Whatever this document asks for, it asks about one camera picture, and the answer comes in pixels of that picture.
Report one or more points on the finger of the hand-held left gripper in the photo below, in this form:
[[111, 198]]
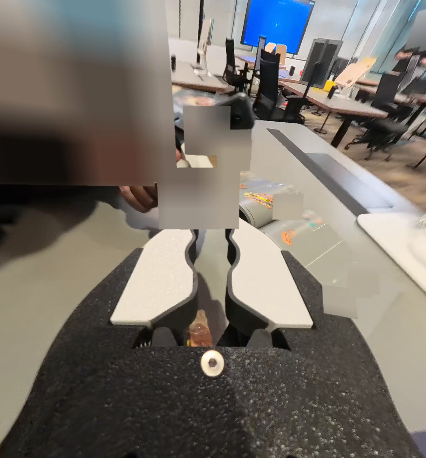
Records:
[[196, 161]]

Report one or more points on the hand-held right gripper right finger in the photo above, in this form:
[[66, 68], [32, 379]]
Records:
[[266, 282]]

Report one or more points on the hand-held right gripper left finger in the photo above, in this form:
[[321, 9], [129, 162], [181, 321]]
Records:
[[155, 282]]

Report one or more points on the brown toy brick assembly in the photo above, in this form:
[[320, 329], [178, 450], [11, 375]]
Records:
[[200, 332]]

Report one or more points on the person's left forearm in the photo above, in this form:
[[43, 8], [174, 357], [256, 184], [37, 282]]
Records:
[[5, 214]]

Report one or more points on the wooden edged office desk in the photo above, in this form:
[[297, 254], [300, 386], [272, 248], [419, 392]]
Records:
[[198, 80], [341, 103]]

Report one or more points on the person's left hand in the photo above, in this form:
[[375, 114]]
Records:
[[141, 198]]

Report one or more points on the black office chair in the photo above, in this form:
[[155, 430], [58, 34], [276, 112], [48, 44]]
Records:
[[388, 93], [268, 82], [230, 57]]

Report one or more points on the toy brick set box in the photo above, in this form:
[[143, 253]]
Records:
[[198, 98]]

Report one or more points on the grey instruction booklet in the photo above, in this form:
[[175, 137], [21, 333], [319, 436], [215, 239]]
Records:
[[306, 243]]

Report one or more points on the silver monitor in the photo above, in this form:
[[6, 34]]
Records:
[[205, 43]]

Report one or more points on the small yellow object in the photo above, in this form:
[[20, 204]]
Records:
[[329, 85]]

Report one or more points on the grey monitor back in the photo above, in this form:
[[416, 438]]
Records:
[[322, 60]]

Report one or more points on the tan laptop stand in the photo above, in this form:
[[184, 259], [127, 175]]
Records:
[[356, 71]]

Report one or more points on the large blue wall screen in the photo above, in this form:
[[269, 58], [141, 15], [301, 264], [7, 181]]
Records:
[[277, 25]]

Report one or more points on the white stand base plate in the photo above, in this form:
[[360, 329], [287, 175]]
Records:
[[395, 243]]

